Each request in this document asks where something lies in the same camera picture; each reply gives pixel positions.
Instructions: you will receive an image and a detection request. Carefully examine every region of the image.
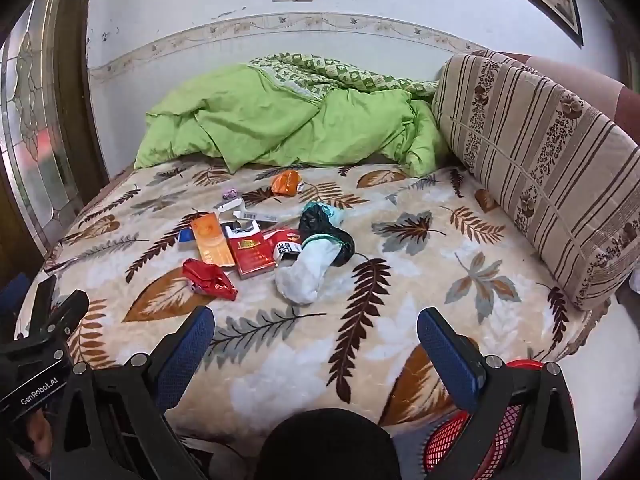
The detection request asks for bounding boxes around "black sock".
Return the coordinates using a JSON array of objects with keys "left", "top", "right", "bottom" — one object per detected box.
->
[{"left": 298, "top": 205, "right": 356, "bottom": 268}]

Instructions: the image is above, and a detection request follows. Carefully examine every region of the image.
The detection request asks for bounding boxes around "red plastic mesh basket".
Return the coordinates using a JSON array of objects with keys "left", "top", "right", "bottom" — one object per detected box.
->
[{"left": 424, "top": 358, "right": 576, "bottom": 480}]

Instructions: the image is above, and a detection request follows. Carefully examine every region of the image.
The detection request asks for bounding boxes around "dark cloth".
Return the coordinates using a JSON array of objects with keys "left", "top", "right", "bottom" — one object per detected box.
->
[{"left": 257, "top": 408, "right": 403, "bottom": 480}]

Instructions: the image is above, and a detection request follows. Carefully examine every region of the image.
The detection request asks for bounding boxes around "striped beige cushion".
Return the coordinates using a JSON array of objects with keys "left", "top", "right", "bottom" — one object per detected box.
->
[{"left": 431, "top": 51, "right": 640, "bottom": 312}]

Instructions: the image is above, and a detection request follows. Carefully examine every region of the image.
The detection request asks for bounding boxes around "red white packet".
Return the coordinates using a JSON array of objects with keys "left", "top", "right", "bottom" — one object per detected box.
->
[{"left": 260, "top": 227, "right": 303, "bottom": 266}]

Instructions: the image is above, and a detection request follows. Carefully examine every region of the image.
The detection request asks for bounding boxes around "green quilt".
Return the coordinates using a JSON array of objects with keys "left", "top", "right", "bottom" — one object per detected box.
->
[{"left": 134, "top": 51, "right": 451, "bottom": 177}]

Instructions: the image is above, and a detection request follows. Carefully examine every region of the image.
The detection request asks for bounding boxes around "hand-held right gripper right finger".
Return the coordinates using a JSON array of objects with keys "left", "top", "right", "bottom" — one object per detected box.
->
[{"left": 416, "top": 307, "right": 583, "bottom": 480}]

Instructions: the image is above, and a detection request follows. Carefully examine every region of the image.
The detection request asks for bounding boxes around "person's left hand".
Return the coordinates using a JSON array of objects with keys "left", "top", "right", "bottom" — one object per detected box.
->
[{"left": 22, "top": 410, "right": 53, "bottom": 456}]

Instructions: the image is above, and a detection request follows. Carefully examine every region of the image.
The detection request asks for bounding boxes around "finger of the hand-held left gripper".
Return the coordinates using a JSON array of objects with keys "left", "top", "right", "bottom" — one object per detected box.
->
[
  {"left": 0, "top": 272, "right": 58, "bottom": 336},
  {"left": 47, "top": 290, "right": 90, "bottom": 341}
]

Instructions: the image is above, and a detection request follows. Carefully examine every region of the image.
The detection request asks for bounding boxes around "teal wipes packet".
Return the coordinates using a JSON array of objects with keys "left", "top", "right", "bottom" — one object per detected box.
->
[{"left": 303, "top": 201, "right": 346, "bottom": 226}]

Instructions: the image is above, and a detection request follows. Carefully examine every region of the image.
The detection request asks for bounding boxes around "white sock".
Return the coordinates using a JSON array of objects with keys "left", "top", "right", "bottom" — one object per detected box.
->
[{"left": 275, "top": 237, "right": 346, "bottom": 305}]

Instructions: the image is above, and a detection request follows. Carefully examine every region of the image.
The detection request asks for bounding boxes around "orange foil wrapper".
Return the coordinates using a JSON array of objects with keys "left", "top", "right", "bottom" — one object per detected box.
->
[{"left": 271, "top": 170, "right": 306, "bottom": 197}]

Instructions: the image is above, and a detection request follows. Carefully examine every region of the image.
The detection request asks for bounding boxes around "orange box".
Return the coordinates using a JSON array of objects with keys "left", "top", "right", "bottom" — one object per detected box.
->
[{"left": 190, "top": 212, "right": 236, "bottom": 267}]

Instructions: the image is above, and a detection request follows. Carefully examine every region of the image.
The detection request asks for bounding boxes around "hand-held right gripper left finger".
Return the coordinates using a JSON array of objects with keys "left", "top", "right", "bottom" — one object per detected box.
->
[{"left": 52, "top": 305, "right": 216, "bottom": 480}]

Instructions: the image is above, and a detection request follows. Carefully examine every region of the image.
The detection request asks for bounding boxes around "red cigarette box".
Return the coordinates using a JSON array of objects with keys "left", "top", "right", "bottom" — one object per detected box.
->
[{"left": 222, "top": 224, "right": 277, "bottom": 281}]

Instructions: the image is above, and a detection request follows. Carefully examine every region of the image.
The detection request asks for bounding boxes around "stained glass wooden door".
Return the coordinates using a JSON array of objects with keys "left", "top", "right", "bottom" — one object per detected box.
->
[{"left": 0, "top": 0, "right": 108, "bottom": 281}]

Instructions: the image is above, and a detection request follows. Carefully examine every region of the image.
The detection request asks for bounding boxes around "long white carton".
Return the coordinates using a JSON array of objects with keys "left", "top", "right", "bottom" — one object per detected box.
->
[{"left": 214, "top": 198, "right": 279, "bottom": 226}]

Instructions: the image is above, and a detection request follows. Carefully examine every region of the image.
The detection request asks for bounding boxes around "red foil wrapper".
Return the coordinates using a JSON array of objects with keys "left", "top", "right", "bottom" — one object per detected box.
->
[{"left": 182, "top": 258, "right": 238, "bottom": 301}]

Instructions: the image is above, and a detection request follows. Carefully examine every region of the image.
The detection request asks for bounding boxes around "leaf print blanket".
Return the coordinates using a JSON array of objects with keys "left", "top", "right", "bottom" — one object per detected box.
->
[{"left": 15, "top": 157, "right": 613, "bottom": 461}]

